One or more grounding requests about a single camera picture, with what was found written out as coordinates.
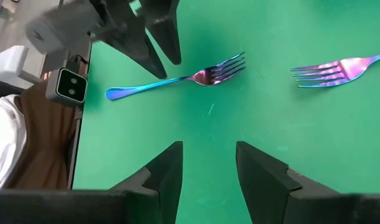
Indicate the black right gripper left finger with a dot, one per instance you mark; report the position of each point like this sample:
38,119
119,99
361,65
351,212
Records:
159,193

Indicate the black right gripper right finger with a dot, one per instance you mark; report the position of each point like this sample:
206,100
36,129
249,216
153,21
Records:
264,186

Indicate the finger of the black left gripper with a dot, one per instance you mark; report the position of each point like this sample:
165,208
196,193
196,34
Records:
166,34
134,43

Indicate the green table mat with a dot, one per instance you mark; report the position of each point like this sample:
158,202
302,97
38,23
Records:
208,124

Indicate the white grey object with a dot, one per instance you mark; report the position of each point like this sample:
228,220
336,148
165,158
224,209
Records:
7,63

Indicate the person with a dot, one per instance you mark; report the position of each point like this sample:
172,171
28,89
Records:
6,140

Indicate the grey camera with black face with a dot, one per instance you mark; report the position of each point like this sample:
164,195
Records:
71,85

